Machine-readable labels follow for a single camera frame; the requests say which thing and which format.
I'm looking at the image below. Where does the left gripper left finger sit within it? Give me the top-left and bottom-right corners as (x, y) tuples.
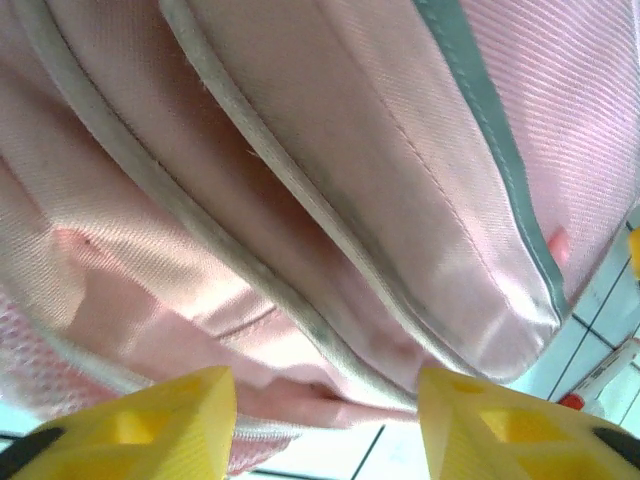
(0, 364), (239, 480)

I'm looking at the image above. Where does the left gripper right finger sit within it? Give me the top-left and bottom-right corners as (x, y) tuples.
(417, 367), (640, 480)

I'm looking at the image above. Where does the white red-capped glue stick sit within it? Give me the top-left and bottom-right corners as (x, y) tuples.
(557, 337), (640, 409)

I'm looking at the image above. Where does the pink school backpack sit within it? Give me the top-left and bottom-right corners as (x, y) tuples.
(0, 0), (640, 476)

